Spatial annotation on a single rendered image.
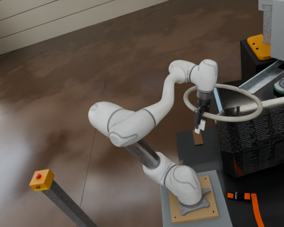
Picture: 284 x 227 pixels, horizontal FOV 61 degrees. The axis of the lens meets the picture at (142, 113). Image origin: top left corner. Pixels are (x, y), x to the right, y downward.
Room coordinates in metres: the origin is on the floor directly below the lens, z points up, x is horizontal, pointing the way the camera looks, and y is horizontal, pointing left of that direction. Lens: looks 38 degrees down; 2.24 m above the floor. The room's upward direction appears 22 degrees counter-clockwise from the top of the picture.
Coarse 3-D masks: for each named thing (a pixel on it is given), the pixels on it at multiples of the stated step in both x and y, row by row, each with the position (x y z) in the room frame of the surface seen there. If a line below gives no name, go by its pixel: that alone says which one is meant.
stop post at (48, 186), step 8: (48, 176) 1.22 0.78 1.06; (32, 184) 1.18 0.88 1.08; (40, 184) 1.16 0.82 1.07; (48, 184) 1.17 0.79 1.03; (56, 184) 1.24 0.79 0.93; (48, 192) 1.19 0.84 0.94; (56, 192) 1.20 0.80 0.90; (64, 192) 1.25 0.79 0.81; (56, 200) 1.19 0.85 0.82; (64, 200) 1.20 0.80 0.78; (72, 200) 1.25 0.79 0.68; (64, 208) 1.19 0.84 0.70; (72, 208) 1.20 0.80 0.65; (80, 208) 1.25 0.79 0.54; (72, 216) 1.19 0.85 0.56; (80, 216) 1.20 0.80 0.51; (80, 224) 1.19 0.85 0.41; (88, 224) 1.20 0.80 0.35
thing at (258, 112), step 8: (192, 88) 1.33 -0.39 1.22; (224, 88) 1.32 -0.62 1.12; (232, 88) 1.28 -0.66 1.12; (184, 96) 1.22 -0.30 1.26; (248, 96) 1.17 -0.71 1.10; (256, 96) 1.11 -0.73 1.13; (256, 112) 0.94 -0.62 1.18; (224, 120) 0.92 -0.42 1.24; (232, 120) 0.91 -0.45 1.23; (240, 120) 0.90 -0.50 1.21
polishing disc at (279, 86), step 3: (282, 78) 1.40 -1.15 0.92; (279, 81) 1.38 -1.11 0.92; (282, 81) 1.37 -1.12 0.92; (276, 84) 1.36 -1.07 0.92; (279, 84) 1.35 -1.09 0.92; (282, 84) 1.34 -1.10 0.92; (276, 87) 1.33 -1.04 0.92; (279, 87) 1.32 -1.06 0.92; (282, 87) 1.31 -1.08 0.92; (279, 90) 1.29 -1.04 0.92; (282, 90) 1.28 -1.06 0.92
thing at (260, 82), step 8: (272, 64) 1.33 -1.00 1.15; (280, 64) 1.35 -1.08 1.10; (264, 72) 1.31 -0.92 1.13; (272, 72) 1.31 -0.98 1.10; (280, 72) 1.27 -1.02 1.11; (248, 80) 1.28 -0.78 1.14; (256, 80) 1.29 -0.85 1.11; (264, 80) 1.26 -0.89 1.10; (272, 80) 1.19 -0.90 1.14; (240, 88) 1.25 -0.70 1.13; (248, 88) 1.25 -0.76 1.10; (256, 88) 1.22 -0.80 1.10; (264, 88) 1.17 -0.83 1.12
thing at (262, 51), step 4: (252, 36) 2.40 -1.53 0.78; (256, 36) 2.37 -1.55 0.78; (260, 36) 2.33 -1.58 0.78; (248, 40) 2.36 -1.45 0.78; (252, 40) 2.32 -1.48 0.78; (256, 40) 2.30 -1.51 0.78; (260, 40) 2.26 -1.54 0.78; (248, 44) 2.33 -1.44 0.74; (252, 44) 2.24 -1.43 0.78; (256, 44) 2.22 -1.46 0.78; (260, 44) 2.19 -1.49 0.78; (264, 44) 2.16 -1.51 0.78; (252, 48) 2.19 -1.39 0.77; (256, 48) 2.13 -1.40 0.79; (260, 48) 2.12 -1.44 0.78; (264, 48) 2.09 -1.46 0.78; (268, 48) 2.06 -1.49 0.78; (256, 52) 2.08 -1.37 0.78; (260, 52) 2.05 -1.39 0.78; (264, 52) 2.02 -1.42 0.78; (268, 52) 1.99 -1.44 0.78; (260, 56) 1.98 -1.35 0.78; (264, 56) 1.95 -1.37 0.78; (268, 56) 1.94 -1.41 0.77
